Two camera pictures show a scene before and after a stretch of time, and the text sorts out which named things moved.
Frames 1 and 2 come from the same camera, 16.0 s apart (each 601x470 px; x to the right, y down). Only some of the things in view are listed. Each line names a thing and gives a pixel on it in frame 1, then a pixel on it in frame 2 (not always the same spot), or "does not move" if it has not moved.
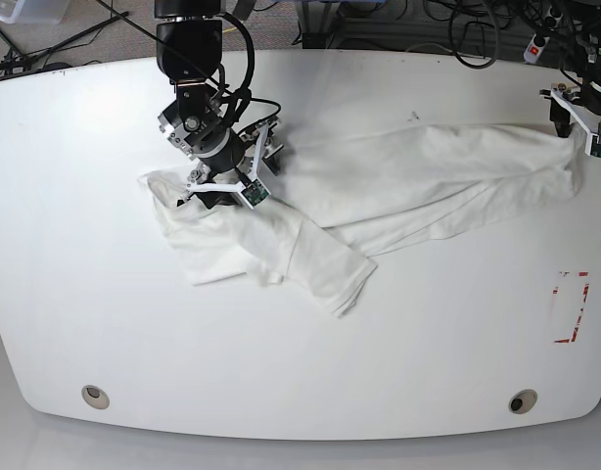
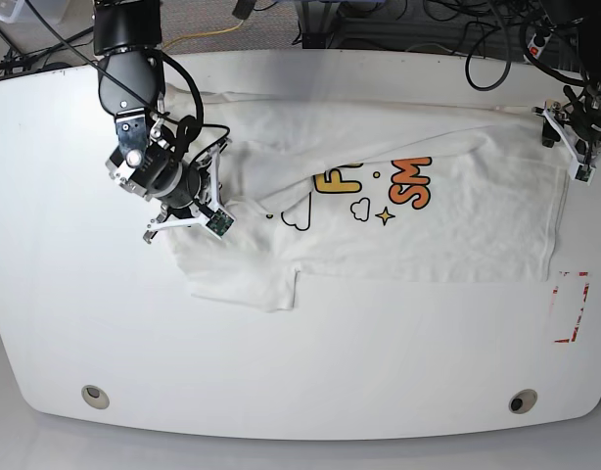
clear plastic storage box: (28, 12) does not move
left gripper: (199, 128) -> (145, 164)
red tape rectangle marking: (575, 331) does not move
